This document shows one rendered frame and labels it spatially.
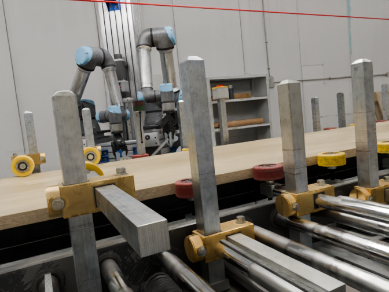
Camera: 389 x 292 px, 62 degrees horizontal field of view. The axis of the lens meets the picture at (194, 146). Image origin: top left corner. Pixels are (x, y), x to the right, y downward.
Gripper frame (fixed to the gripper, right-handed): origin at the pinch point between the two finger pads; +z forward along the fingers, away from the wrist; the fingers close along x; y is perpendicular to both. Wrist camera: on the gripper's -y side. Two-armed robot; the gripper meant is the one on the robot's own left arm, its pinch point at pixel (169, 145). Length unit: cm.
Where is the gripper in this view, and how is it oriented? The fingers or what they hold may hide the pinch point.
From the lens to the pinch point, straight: 187.5
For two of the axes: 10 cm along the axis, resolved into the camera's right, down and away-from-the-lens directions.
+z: 1.0, 9.9, 0.8
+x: -7.2, 0.2, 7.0
